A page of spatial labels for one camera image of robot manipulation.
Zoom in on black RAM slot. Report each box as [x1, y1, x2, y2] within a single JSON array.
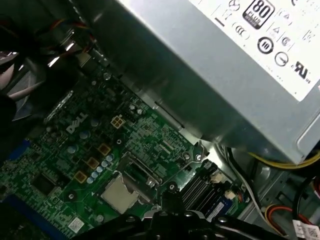
[[179, 167, 213, 198], [184, 173, 222, 208], [192, 183, 227, 216]]

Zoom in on coloured fan wires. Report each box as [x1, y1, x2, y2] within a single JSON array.
[[47, 17, 98, 56]]

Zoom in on silver CPU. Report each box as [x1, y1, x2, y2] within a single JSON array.
[[100, 171, 140, 215]]

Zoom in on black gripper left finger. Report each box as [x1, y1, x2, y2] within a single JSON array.
[[74, 191, 175, 240]]

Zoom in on metal socket cover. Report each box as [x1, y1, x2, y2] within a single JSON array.
[[116, 151, 163, 205]]

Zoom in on black white wire bundle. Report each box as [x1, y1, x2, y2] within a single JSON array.
[[224, 147, 267, 216]]

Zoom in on black PC case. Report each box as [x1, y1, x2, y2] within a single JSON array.
[[0, 0, 320, 240]]

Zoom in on green motherboard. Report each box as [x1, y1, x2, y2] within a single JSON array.
[[0, 62, 251, 240]]

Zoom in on grey power supply unit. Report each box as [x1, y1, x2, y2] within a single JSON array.
[[93, 0, 320, 165]]

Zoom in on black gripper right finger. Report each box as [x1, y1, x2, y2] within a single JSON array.
[[173, 191, 285, 240]]

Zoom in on blue expansion slot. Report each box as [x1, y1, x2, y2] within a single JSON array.
[[0, 193, 73, 240]]

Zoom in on blue port block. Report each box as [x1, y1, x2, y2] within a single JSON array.
[[7, 138, 32, 162]]

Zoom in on white cable tag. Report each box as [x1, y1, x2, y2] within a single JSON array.
[[291, 219, 320, 240]]

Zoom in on red orange wire bundle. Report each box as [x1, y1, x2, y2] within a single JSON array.
[[262, 203, 301, 237]]

